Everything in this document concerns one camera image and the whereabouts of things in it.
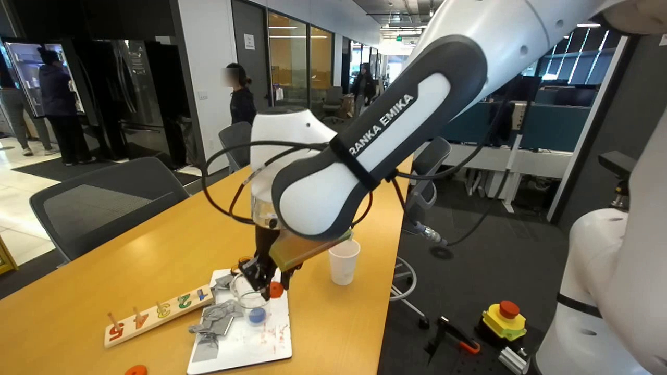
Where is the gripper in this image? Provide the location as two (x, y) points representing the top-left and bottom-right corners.
(241, 225), (303, 301)

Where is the colourless plastic cup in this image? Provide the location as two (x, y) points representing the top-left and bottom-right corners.
(230, 272), (272, 327)

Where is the white paper cup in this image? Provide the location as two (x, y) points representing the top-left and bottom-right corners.
(328, 239), (361, 286)

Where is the white board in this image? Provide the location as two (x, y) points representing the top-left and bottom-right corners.
(186, 268), (293, 375)

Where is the wooden number puzzle board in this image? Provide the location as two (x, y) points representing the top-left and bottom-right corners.
(104, 284), (215, 349)

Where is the grey office chair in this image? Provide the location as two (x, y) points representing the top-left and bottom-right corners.
(29, 156), (191, 264)
(218, 121), (254, 173)

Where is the person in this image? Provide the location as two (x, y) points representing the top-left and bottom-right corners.
(37, 47), (96, 167)
(350, 63), (377, 116)
(0, 49), (59, 157)
(225, 62), (257, 126)

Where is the grey office stool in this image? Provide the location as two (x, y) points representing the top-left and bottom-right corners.
(390, 136), (452, 330)

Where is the black refrigerator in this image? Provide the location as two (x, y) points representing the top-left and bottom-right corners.
(72, 39), (189, 168)

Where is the yellow emergency stop button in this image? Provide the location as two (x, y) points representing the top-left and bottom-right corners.
(479, 301), (528, 343)

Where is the black floor mat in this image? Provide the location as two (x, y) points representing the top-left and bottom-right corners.
(11, 156), (203, 187)

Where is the row of office desks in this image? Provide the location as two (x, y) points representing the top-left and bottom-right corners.
(417, 86), (600, 214)

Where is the glass door fridge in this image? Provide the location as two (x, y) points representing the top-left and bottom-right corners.
(2, 39), (85, 119)

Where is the black clamp with orange handle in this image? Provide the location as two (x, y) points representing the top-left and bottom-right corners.
(424, 315), (481, 365)

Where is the aluminium bracket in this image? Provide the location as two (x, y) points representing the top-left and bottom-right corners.
(498, 347), (531, 375)

